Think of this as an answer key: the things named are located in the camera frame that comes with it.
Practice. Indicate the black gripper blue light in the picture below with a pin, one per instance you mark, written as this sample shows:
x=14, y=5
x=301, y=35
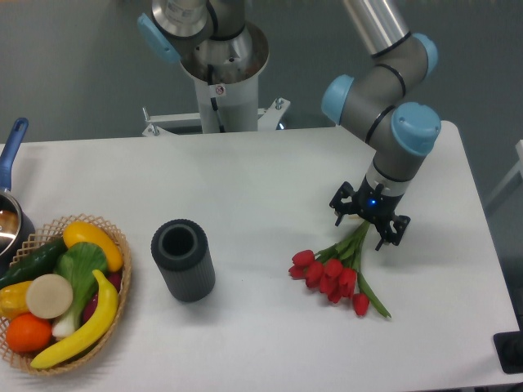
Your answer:
x=373, y=206

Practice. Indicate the red tulip bouquet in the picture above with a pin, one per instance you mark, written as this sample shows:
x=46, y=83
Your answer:
x=336, y=272

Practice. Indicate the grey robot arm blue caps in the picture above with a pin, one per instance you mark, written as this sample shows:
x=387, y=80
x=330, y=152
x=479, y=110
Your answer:
x=373, y=109

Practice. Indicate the white furniture at right edge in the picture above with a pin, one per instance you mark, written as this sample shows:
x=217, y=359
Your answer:
x=507, y=185

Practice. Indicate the black device at table edge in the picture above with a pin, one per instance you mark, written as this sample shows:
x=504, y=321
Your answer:
x=509, y=350

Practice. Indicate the dark grey ribbed vase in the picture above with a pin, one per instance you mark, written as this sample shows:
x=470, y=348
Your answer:
x=181, y=252

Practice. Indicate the dark red vegetable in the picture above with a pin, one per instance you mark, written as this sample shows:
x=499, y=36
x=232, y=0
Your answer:
x=116, y=281

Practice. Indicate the yellow banana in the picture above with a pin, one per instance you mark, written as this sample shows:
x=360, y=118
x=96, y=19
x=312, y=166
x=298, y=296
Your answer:
x=89, y=333

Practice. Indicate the yellow lemon squash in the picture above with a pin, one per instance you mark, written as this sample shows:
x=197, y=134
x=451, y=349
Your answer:
x=83, y=232

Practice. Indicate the green bok choy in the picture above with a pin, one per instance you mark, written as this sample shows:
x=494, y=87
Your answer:
x=76, y=266

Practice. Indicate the woven wicker basket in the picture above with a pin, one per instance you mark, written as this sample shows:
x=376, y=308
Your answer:
x=48, y=232

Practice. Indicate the green cucumber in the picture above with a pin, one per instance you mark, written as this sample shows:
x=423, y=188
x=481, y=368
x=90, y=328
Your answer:
x=37, y=263

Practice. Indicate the beige round disc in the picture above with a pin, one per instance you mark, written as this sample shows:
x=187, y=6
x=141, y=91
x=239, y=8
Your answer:
x=49, y=296

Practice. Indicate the orange fruit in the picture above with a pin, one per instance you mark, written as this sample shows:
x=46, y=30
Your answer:
x=27, y=333

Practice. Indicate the yellow bell pepper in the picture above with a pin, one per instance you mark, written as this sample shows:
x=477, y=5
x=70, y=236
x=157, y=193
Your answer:
x=13, y=302

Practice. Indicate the white metal mounting frame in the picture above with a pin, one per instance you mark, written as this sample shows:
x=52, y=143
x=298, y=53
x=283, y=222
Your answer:
x=269, y=119

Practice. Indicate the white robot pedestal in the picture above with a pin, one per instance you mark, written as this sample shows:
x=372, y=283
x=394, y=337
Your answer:
x=227, y=107

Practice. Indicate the blue handled saucepan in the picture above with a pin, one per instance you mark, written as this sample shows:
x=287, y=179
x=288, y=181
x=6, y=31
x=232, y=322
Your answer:
x=16, y=227

